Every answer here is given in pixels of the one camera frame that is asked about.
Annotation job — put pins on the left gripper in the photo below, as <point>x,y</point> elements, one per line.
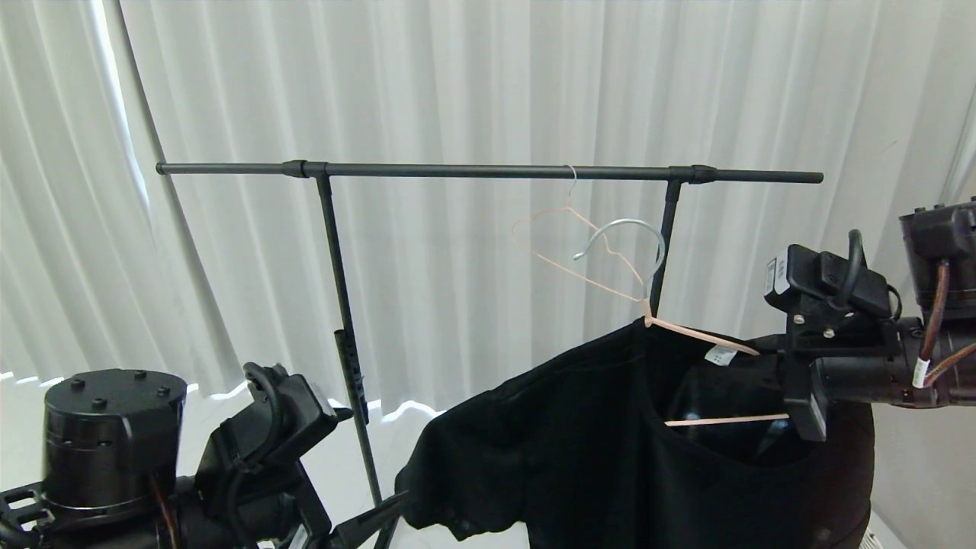
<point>301,511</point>

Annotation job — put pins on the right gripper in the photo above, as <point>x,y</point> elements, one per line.
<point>862,381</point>

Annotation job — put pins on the pink clothes hanger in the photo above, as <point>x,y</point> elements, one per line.
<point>724,419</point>
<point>587,275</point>

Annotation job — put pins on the black garment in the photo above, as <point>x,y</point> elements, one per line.
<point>572,442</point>

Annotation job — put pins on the black clothes rack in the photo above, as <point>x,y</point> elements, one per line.
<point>496,171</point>

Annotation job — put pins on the white curtain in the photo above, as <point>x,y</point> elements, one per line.
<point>457,76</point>

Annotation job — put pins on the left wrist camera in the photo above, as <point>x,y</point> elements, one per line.
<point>290,412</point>

